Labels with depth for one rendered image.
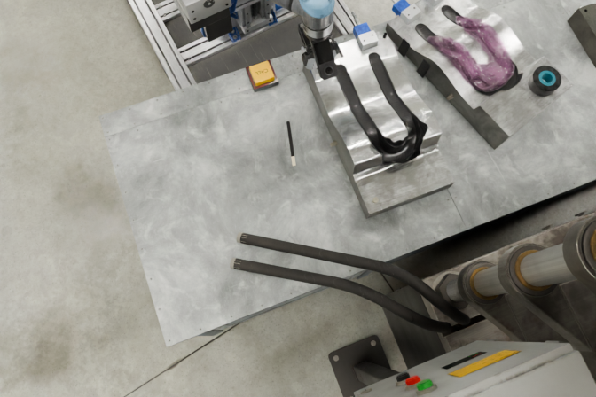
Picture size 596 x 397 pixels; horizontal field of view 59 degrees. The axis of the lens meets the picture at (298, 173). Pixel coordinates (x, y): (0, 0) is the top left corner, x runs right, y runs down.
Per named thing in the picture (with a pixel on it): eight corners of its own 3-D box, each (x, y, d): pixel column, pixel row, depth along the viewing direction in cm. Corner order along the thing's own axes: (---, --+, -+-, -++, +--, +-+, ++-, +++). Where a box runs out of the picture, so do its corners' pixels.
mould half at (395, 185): (302, 70, 162) (303, 47, 149) (380, 44, 165) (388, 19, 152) (365, 219, 149) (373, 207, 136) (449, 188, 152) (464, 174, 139)
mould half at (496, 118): (384, 32, 167) (390, 11, 156) (443, -11, 172) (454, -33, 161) (494, 150, 155) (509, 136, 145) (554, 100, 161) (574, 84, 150)
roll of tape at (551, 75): (528, 68, 151) (533, 63, 148) (556, 73, 151) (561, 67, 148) (527, 93, 149) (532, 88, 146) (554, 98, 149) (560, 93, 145)
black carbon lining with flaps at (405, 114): (329, 70, 155) (332, 53, 145) (380, 53, 156) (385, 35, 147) (376, 175, 145) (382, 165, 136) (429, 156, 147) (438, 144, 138)
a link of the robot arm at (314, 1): (307, -32, 113) (341, -16, 112) (308, -6, 124) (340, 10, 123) (289, -3, 112) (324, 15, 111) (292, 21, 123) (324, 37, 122)
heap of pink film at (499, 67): (420, 42, 159) (427, 27, 152) (463, 11, 162) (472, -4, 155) (480, 105, 153) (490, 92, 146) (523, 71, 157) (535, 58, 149)
